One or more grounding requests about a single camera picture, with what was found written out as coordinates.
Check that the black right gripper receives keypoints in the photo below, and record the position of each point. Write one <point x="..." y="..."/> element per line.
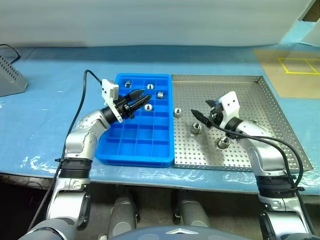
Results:
<point x="216" y="113"/>

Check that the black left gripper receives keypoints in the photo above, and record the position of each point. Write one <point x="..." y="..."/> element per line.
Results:
<point x="123" y="108"/>

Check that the metal nut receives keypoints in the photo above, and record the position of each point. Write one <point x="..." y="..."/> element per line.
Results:
<point x="178" y="111"/>
<point x="196" y="128"/>

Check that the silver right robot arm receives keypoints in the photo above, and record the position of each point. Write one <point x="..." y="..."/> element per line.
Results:
<point x="265" y="150"/>

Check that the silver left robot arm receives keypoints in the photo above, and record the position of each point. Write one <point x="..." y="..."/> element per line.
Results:
<point x="80" y="140"/>

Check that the blue compartment tray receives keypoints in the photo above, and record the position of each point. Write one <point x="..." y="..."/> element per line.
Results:
<point x="145" y="150"/>

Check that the metal nut top-middle compartment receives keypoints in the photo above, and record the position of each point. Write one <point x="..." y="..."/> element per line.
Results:
<point x="150" y="86"/>

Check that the metal nut top-left compartment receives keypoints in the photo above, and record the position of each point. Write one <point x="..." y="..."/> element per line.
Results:
<point x="128" y="83"/>

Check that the metal nut second-row compartment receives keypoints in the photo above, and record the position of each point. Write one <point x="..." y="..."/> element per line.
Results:
<point x="160" y="94"/>

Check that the perforated metal tray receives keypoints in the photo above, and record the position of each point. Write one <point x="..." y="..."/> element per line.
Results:
<point x="200" y="155"/>

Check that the white backdrop board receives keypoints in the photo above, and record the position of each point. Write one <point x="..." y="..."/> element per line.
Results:
<point x="150" y="20"/>

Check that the brown cardboard sheet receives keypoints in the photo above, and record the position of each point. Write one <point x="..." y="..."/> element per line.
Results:
<point x="287" y="85"/>

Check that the grey rounded robot leg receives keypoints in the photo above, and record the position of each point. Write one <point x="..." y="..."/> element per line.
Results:
<point x="122" y="215"/>
<point x="190" y="212"/>

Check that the grey perforated metal device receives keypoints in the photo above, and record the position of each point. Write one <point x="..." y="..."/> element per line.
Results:
<point x="10" y="80"/>

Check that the blue-grey robot torso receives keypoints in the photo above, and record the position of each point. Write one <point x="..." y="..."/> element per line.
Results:
<point x="162" y="233"/>

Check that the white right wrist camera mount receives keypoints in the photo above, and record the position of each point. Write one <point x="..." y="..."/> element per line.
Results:
<point x="231" y="102"/>

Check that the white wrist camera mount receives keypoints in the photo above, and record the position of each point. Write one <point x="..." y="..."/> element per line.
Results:
<point x="109" y="88"/>
<point x="231" y="102"/>

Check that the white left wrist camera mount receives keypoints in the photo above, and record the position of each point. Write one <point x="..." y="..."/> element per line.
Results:
<point x="109" y="88"/>

